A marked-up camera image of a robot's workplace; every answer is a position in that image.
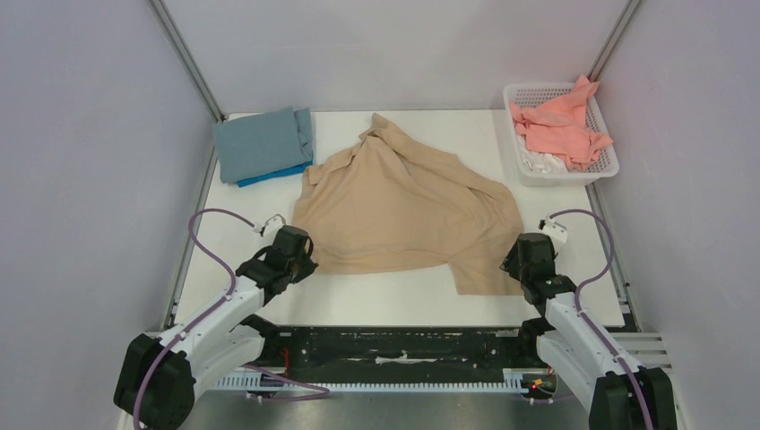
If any beige t shirt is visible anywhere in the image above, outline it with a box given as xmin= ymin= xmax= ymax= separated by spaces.
xmin=292 ymin=114 xmax=523 ymax=296

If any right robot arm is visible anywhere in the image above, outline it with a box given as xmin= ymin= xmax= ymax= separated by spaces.
xmin=501 ymin=233 xmax=678 ymax=429

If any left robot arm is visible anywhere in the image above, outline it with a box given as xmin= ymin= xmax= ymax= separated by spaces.
xmin=114 ymin=226 xmax=318 ymax=429

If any bright blue folded t shirt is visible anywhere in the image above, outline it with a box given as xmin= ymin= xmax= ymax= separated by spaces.
xmin=237 ymin=161 xmax=313 ymax=187

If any white t shirt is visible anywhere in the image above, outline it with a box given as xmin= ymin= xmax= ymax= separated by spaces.
xmin=517 ymin=135 xmax=569 ymax=174

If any grey-blue folded t shirt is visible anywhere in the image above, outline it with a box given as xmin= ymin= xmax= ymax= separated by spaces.
xmin=213 ymin=107 xmax=314 ymax=185

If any white plastic laundry basket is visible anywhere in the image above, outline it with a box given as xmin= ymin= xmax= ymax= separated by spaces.
xmin=503 ymin=82 xmax=619 ymax=187

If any pink t shirt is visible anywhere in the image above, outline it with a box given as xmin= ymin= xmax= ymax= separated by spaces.
xmin=509 ymin=75 xmax=613 ymax=173

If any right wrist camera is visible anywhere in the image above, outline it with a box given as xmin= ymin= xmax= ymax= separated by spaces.
xmin=539 ymin=216 xmax=568 ymax=246

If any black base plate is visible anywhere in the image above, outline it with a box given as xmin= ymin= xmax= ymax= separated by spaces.
xmin=254 ymin=326 xmax=547 ymax=383

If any white cable duct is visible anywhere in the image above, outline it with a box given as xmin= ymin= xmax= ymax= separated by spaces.
xmin=211 ymin=369 xmax=557 ymax=395

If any aluminium frame rail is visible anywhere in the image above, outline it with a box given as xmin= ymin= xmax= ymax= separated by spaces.
xmin=147 ymin=0 xmax=226 ymax=123

